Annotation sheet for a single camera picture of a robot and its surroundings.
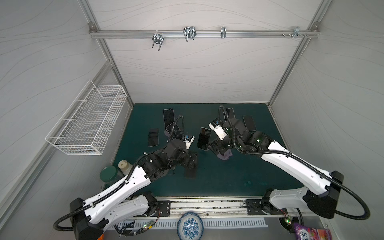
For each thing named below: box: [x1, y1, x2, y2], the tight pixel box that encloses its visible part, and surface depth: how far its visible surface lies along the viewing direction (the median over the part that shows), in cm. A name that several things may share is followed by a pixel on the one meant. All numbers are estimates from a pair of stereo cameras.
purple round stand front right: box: [217, 148, 233, 161], surface depth 90 cm
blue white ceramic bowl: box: [177, 212, 204, 240], surface depth 69 cm
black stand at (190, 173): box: [184, 167, 198, 179], surface depth 87 cm
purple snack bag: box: [294, 223, 333, 240], surface depth 66 cm
